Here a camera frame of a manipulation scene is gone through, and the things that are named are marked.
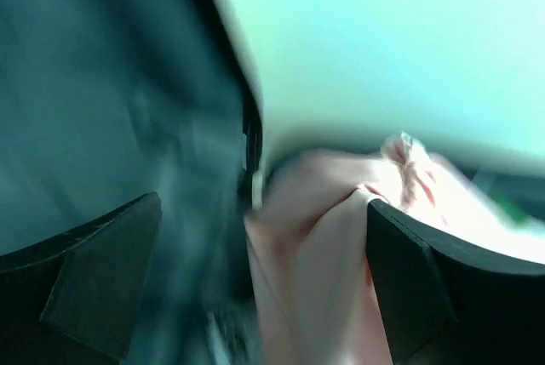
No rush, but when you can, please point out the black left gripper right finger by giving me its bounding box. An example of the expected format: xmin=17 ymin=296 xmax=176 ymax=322
xmin=367 ymin=200 xmax=544 ymax=365

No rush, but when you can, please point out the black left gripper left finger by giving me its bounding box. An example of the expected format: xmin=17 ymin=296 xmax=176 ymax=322
xmin=1 ymin=192 xmax=162 ymax=365

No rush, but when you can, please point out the pink garment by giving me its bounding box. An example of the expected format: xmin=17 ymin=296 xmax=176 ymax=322
xmin=245 ymin=134 xmax=544 ymax=364

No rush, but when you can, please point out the yellow suitcase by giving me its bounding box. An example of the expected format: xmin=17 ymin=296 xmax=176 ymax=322
xmin=1 ymin=0 xmax=262 ymax=364

